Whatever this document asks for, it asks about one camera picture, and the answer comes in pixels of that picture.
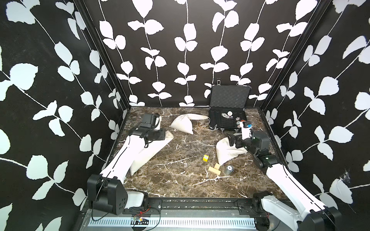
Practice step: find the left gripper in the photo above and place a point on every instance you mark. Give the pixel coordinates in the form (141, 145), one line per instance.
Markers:
(162, 136)

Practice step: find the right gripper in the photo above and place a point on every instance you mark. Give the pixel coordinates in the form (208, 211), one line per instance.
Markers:
(239, 139)

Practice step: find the cream cloth bag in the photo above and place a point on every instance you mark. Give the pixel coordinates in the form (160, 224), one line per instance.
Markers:
(147, 153)
(183, 123)
(225, 152)

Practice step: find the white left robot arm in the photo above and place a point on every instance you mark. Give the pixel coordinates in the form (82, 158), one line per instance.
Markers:
(106, 191)

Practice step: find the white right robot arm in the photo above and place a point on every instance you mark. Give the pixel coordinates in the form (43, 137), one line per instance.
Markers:
(308, 213)

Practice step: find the metal tape roll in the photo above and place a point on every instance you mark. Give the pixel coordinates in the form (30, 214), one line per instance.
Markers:
(229, 170)

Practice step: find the black poker chip case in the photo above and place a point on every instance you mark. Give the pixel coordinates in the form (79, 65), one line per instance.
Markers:
(225, 98)

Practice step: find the long wooden block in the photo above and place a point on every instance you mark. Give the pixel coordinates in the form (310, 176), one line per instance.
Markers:
(215, 171)

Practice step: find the white perforated strip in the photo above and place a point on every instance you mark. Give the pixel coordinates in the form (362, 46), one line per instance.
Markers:
(168, 222)

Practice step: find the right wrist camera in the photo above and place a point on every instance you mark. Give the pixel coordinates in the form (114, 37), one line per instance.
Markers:
(245, 125)

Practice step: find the black mounting rail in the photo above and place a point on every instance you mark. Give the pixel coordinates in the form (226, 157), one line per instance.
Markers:
(208, 205)

